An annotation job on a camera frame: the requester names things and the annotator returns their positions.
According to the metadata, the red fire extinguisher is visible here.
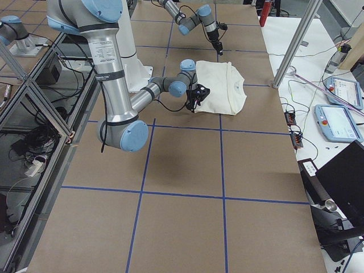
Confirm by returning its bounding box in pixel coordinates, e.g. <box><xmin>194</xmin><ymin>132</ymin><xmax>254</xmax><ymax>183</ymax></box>
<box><xmin>259</xmin><ymin>0</ymin><xmax>271</xmax><ymax>27</ymax></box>

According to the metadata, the blue teach pendant near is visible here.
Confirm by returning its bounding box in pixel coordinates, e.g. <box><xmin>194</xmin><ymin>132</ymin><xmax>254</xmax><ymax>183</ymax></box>
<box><xmin>314</xmin><ymin>105</ymin><xmax>363</xmax><ymax>143</ymax></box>

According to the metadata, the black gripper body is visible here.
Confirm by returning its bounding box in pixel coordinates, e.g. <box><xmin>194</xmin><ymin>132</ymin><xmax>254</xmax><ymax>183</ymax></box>
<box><xmin>186</xmin><ymin>84</ymin><xmax>210</xmax><ymax>111</ymax></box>
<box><xmin>206</xmin><ymin>22</ymin><xmax>228</xmax><ymax>52</ymax></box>

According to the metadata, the orange black USB hub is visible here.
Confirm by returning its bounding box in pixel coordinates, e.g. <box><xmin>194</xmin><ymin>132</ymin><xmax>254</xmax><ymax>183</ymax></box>
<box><xmin>284</xmin><ymin>111</ymin><xmax>297</xmax><ymax>126</ymax></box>

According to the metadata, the white power strip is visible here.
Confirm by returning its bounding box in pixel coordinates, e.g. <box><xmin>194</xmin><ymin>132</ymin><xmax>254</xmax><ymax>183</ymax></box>
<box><xmin>24</xmin><ymin>159</ymin><xmax>45</xmax><ymax>177</ymax></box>

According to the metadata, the black monitor stand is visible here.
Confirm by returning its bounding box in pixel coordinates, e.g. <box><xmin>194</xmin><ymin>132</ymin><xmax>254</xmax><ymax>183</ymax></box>
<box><xmin>298</xmin><ymin>159</ymin><xmax>363</xmax><ymax>262</ymax></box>

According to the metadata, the blue teach pendant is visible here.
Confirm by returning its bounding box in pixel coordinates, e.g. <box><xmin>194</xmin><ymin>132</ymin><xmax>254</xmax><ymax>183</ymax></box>
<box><xmin>314</xmin><ymin>105</ymin><xmax>363</xmax><ymax>143</ymax></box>
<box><xmin>324</xmin><ymin>76</ymin><xmax>363</xmax><ymax>110</ymax></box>

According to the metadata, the aluminium frame post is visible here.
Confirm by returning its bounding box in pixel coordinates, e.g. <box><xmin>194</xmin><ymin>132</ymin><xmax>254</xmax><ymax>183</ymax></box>
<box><xmin>272</xmin><ymin>0</ymin><xmax>322</xmax><ymax>89</ymax></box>

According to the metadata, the black laptop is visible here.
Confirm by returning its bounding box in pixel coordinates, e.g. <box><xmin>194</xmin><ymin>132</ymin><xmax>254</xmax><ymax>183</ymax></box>
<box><xmin>316</xmin><ymin>140</ymin><xmax>363</xmax><ymax>226</ymax></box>

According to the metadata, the blue teach pendant far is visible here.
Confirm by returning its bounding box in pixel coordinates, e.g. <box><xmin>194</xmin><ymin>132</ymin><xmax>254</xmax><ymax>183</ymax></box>
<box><xmin>324</xmin><ymin>76</ymin><xmax>363</xmax><ymax>110</ymax></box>

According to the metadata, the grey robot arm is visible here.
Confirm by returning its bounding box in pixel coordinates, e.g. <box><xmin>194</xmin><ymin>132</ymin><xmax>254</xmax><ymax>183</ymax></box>
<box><xmin>47</xmin><ymin>1</ymin><xmax>210</xmax><ymax>152</ymax></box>
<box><xmin>151</xmin><ymin>0</ymin><xmax>228</xmax><ymax>56</ymax></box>

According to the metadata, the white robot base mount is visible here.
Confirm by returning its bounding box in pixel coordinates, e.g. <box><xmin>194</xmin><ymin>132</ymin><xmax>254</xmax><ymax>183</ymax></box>
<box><xmin>122</xmin><ymin>55</ymin><xmax>153</xmax><ymax>93</ymax></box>

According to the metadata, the cream long-sleeve cat shirt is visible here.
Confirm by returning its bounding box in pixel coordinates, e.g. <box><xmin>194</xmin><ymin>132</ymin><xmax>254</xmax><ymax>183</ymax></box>
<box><xmin>195</xmin><ymin>60</ymin><xmax>247</xmax><ymax>115</ymax></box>

